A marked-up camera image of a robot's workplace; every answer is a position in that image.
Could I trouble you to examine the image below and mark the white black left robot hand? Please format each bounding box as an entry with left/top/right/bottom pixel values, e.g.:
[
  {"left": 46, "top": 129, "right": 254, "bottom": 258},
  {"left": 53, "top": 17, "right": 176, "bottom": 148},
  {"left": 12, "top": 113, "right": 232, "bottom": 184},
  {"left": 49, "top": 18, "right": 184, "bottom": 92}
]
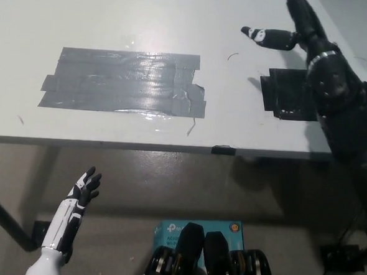
[{"left": 39, "top": 163, "right": 103, "bottom": 266}]

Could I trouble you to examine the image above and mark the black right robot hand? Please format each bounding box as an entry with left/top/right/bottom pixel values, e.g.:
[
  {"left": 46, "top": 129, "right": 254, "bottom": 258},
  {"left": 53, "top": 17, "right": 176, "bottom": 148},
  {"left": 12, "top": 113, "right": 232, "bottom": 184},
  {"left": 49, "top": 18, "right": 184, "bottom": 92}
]
[{"left": 239, "top": 0, "right": 340, "bottom": 65}]

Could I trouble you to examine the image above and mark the black table foot plate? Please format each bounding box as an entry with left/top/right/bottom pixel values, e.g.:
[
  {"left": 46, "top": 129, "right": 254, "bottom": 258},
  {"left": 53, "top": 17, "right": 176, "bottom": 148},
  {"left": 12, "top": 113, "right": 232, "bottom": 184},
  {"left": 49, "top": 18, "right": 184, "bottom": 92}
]
[
  {"left": 317, "top": 242, "right": 367, "bottom": 274},
  {"left": 31, "top": 219, "right": 53, "bottom": 252}
]

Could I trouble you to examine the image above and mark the black slanted table leg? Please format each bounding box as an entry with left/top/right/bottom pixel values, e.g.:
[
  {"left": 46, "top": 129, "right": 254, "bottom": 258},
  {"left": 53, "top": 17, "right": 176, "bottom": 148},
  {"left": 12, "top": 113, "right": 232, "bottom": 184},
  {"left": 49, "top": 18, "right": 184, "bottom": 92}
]
[{"left": 0, "top": 181, "right": 42, "bottom": 253}]

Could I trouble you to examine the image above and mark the black tape square marker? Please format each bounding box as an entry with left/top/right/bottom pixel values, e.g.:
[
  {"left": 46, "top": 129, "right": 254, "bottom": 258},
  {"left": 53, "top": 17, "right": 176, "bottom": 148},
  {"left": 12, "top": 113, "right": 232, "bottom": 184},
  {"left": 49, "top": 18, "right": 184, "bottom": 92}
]
[{"left": 256, "top": 66, "right": 321, "bottom": 123}]

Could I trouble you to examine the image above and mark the teal tp-link router box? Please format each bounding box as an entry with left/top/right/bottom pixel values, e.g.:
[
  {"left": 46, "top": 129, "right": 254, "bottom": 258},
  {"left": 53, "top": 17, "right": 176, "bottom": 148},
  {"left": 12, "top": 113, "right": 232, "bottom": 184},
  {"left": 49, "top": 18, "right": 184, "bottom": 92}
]
[{"left": 152, "top": 215, "right": 248, "bottom": 253}]

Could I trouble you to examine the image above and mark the clear tape strip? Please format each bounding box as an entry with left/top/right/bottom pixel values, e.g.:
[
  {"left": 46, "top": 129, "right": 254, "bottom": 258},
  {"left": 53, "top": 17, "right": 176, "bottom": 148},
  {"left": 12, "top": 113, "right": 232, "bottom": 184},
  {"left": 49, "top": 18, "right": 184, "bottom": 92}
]
[{"left": 16, "top": 104, "right": 198, "bottom": 138}]

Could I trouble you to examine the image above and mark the small black tape piece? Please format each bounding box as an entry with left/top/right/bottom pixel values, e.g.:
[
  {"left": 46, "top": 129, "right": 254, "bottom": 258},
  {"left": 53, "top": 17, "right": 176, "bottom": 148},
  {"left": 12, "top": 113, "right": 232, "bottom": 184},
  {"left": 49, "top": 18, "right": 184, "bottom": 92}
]
[{"left": 210, "top": 143, "right": 237, "bottom": 157}]

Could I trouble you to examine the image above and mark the grey duct tape patch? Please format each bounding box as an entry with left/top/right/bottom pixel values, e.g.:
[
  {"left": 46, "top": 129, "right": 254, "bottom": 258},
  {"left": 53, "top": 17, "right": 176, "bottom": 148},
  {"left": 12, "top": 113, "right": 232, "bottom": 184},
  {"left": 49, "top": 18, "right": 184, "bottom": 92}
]
[{"left": 36, "top": 45, "right": 210, "bottom": 119}]

